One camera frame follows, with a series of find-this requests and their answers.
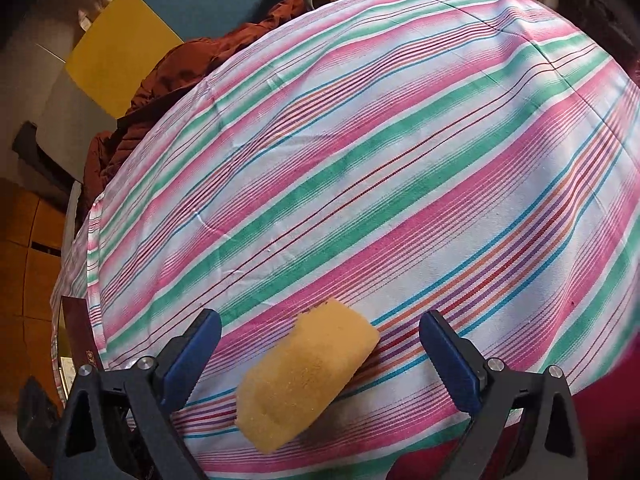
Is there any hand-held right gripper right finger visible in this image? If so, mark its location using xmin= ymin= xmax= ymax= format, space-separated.
xmin=419 ymin=310 xmax=588 ymax=480

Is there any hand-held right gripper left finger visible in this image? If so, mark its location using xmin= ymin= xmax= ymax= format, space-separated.
xmin=50 ymin=308 xmax=223 ymax=480

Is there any yellow sponge block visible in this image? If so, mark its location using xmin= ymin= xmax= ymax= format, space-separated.
xmin=236 ymin=297 xmax=381 ymax=453

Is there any gold-lined cardboard box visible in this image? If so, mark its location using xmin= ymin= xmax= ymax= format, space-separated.
xmin=50 ymin=296 xmax=108 ymax=401

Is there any person's red clothing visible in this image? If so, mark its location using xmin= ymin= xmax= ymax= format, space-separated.
xmin=385 ymin=330 xmax=640 ymax=480

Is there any wooden wardrobe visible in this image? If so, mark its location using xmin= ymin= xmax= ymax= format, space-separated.
xmin=0 ymin=180 xmax=68 ymax=431

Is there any striped tablecloth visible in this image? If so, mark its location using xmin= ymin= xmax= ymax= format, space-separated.
xmin=50 ymin=0 xmax=640 ymax=480

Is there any red-brown jacket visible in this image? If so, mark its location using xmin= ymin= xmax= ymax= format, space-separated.
xmin=82 ymin=0 xmax=306 ymax=201

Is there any grey yellow blue chair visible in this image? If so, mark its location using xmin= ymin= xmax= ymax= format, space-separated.
xmin=12 ymin=0 xmax=381 ymax=196

